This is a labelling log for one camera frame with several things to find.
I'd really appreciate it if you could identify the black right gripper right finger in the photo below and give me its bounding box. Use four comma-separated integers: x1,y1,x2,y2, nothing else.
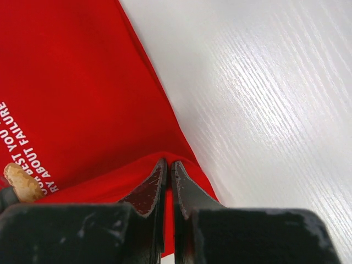
171,161,340,263

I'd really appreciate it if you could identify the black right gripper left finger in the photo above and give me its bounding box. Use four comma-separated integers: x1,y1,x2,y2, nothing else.
1,159,168,263

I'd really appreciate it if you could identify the red printed t shirt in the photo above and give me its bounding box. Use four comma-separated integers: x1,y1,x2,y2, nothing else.
1,1,217,257

